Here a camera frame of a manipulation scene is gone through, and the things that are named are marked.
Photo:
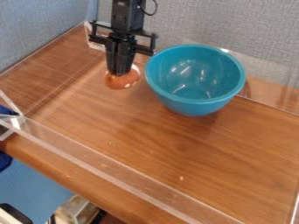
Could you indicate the brown and white toy mushroom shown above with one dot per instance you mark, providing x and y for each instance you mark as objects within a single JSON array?
[{"x": 124, "y": 81}]

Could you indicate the black and white object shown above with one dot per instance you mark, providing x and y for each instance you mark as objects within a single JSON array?
[{"x": 13, "y": 216}]

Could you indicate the blue plastic bowl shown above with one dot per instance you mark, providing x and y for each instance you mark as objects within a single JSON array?
[{"x": 196, "y": 78}]

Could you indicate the clear acrylic front barrier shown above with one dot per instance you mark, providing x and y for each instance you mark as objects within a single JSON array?
[{"x": 133, "y": 181}]

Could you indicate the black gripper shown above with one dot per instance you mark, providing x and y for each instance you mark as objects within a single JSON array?
[{"x": 121, "y": 54}]

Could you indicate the clear acrylic barrier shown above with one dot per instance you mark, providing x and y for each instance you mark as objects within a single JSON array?
[
  {"x": 273, "y": 83},
  {"x": 133, "y": 181}
]

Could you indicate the blue cloth object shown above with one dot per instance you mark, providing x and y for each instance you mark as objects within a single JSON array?
[{"x": 6, "y": 160}]

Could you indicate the clear acrylic back barrier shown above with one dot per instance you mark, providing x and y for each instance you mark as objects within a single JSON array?
[{"x": 273, "y": 83}]

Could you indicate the clear acrylic corner bracket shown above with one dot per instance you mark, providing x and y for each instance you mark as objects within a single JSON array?
[{"x": 94, "y": 45}]

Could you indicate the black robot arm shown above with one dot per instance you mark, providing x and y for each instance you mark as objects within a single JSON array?
[{"x": 128, "y": 18}]

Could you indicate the beige box under table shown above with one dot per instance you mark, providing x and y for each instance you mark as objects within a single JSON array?
[{"x": 75, "y": 211}]

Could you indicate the clear acrylic left bracket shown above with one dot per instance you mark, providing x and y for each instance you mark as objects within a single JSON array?
[{"x": 11, "y": 117}]

